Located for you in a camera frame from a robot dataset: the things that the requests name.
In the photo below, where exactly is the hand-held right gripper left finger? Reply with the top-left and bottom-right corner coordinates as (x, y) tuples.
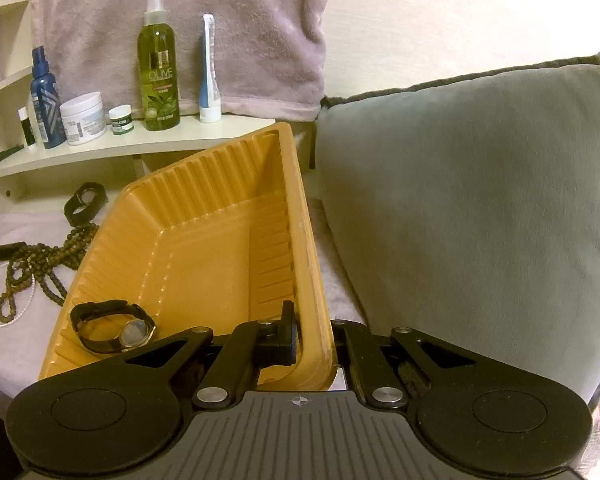
(122, 301), (301, 408)

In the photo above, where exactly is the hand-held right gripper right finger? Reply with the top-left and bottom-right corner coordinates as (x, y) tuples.
(330, 319), (482, 409)

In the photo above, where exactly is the orange ribbed plastic tray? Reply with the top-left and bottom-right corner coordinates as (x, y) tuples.
(38, 121), (338, 392)

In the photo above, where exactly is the black strap wristwatch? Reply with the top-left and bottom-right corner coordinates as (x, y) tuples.
(70, 299), (158, 355)

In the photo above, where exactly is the black smartwatch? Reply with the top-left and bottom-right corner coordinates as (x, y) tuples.
(63, 182), (109, 227)

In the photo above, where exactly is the dark bead necklace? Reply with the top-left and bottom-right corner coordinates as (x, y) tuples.
(0, 224), (102, 324)

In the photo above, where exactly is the black oblong case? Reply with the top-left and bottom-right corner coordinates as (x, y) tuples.
(0, 242), (32, 261)

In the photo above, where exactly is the grey cushion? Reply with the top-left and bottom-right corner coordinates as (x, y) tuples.
(314, 45), (600, 406)

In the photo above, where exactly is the cream wooden shelf unit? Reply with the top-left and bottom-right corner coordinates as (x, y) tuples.
(0, 0), (315, 207)

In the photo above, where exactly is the pale lilac fleece towel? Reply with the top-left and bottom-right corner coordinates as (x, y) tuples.
(0, 180), (366, 416)

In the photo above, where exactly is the small green white jar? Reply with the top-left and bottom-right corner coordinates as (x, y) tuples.
(108, 104), (134, 137)

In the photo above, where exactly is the white and blue tube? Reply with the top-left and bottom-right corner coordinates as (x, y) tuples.
(198, 13), (222, 124)

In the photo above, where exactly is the olive green spray bottle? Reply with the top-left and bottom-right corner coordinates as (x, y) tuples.
(137, 0), (182, 132)

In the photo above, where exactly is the white cream jar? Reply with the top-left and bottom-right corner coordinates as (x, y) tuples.
(59, 91), (108, 146)

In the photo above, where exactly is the dark green lip balm stick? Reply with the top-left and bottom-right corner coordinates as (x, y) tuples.
(18, 106), (37, 150)

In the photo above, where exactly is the mauve hanging towel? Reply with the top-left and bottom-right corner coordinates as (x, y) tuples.
(30, 0), (329, 122)

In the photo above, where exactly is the dark green tube white cap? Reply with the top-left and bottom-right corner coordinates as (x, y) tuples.
(0, 144), (26, 168)

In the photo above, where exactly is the blue spray bottle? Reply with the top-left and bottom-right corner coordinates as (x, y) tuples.
(29, 45), (67, 150)

